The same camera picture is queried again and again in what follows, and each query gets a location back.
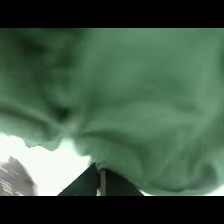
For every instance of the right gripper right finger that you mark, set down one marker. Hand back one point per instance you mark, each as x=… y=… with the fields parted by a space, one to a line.
x=120 y=186

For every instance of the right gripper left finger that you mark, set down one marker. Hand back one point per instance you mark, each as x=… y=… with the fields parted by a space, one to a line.
x=85 y=185

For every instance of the dark green shirt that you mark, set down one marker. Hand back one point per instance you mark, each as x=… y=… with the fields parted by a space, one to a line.
x=133 y=100

